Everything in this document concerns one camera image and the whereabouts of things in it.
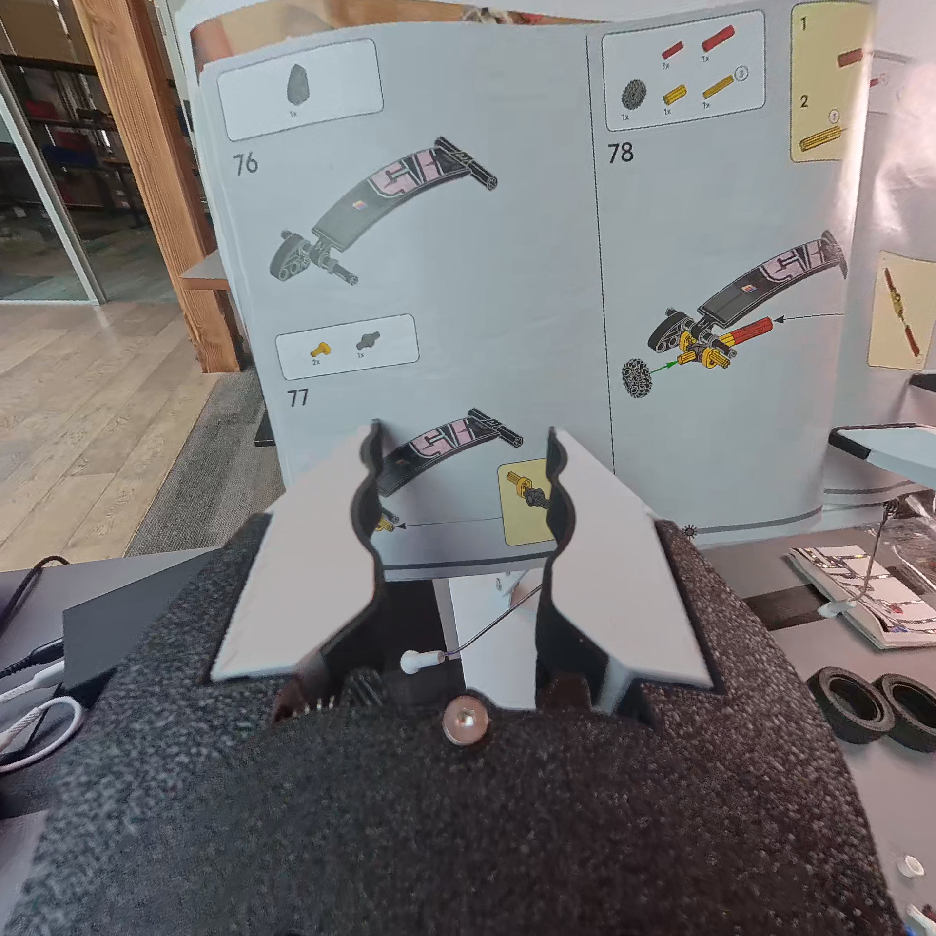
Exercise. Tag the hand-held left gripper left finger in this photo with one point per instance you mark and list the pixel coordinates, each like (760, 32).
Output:
(307, 570)

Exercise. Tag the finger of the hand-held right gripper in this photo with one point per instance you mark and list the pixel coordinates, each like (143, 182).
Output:
(925, 379)
(903, 450)

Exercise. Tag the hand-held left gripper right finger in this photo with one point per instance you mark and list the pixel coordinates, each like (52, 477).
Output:
(621, 585)

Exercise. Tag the toy instruction booklet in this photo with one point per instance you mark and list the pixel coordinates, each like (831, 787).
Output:
(475, 256)

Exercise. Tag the grey desk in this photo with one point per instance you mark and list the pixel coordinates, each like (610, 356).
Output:
(903, 804)

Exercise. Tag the toy sticker sheet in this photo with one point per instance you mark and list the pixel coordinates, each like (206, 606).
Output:
(841, 578)

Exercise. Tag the black power adapter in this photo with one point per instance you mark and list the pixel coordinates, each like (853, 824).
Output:
(110, 621)

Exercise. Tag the small white toy piece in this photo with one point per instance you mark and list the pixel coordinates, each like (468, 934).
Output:
(910, 866)

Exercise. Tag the wooden pillar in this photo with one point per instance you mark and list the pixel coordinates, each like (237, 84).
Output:
(139, 146)

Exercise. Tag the stack of red blue bins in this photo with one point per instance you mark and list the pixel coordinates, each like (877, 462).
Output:
(80, 146)

